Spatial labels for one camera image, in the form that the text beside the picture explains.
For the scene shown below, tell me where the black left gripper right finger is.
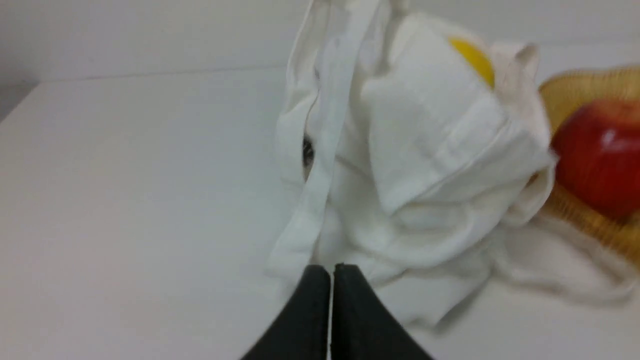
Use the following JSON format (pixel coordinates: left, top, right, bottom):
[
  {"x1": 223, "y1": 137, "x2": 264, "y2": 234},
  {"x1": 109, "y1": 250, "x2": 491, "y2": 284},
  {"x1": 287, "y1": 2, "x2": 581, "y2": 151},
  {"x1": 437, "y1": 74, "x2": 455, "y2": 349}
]
[{"x1": 330, "y1": 263, "x2": 432, "y2": 360}]

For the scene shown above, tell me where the yellow wicker-style fruit plate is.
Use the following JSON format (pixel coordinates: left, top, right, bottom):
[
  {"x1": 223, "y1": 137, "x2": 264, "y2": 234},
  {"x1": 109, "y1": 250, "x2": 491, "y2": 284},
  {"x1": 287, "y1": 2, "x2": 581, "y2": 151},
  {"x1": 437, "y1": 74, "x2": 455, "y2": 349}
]
[{"x1": 538, "y1": 66, "x2": 640, "y2": 268}]

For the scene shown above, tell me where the red apple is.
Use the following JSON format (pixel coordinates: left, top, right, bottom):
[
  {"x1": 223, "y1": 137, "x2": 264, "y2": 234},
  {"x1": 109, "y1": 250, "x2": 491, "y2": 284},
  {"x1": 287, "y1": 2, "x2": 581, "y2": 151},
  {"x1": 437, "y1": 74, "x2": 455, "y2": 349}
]
[{"x1": 551, "y1": 98, "x2": 640, "y2": 221}]

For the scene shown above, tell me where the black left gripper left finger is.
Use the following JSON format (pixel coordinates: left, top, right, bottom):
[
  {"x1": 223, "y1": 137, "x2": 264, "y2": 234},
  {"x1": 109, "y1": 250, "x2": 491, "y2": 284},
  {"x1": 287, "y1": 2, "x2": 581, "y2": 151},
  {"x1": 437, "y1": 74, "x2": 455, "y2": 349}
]
[{"x1": 242, "y1": 265, "x2": 332, "y2": 360}]

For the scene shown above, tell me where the white cloth bag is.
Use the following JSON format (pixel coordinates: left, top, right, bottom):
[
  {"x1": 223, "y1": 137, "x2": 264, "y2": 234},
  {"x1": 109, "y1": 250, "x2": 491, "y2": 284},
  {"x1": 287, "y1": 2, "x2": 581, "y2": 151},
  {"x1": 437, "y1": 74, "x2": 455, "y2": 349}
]
[{"x1": 267, "y1": 0, "x2": 639, "y2": 326}]

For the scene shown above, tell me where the yellow lemon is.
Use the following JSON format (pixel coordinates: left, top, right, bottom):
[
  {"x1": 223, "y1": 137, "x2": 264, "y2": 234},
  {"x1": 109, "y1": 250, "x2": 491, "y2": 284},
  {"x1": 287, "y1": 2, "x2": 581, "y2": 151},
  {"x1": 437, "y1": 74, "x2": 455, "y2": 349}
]
[{"x1": 448, "y1": 36, "x2": 496, "y2": 89}]

